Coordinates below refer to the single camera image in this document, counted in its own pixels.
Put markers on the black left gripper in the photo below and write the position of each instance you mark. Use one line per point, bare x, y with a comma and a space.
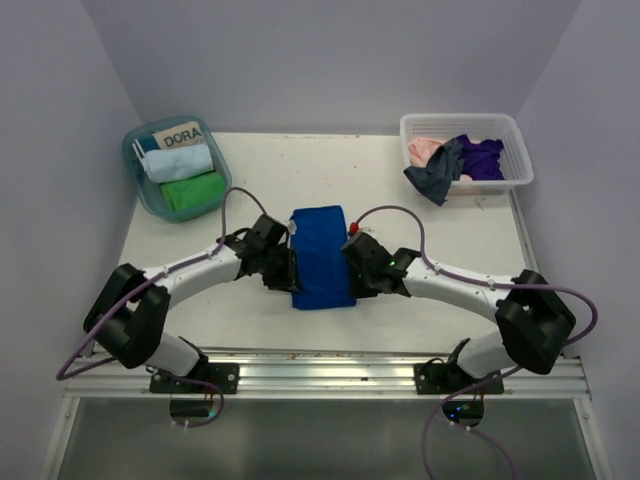
285, 281

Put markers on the white plastic basket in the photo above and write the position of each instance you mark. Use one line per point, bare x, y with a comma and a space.
515, 160

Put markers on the dark grey towel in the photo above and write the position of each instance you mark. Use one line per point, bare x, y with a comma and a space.
434, 181

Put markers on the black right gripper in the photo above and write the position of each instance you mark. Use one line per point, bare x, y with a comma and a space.
357, 290

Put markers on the light blue rolled towel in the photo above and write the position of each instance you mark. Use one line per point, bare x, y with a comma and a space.
170, 165

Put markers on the aluminium mounting rail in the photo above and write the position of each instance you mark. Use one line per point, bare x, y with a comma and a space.
327, 375

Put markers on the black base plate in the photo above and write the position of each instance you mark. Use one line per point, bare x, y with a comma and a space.
205, 378
437, 377

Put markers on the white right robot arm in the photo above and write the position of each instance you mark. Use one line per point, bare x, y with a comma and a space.
532, 322

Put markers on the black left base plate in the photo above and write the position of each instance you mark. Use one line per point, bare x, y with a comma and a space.
205, 378

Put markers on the green rolled towel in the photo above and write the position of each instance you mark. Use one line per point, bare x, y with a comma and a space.
193, 192

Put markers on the pink towel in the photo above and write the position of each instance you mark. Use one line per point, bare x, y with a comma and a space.
421, 149

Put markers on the teal plastic bin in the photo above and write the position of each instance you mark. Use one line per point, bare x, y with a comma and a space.
149, 192

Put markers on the purple towel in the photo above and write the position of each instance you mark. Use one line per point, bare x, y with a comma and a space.
481, 160

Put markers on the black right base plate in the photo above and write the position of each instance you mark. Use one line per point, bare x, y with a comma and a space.
437, 377

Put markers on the teal white striped towel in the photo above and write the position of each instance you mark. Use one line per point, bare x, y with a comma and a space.
142, 145

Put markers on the beige DORA towel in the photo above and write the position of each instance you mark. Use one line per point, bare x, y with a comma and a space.
181, 135

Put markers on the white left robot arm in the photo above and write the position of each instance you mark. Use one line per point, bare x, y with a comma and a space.
128, 318

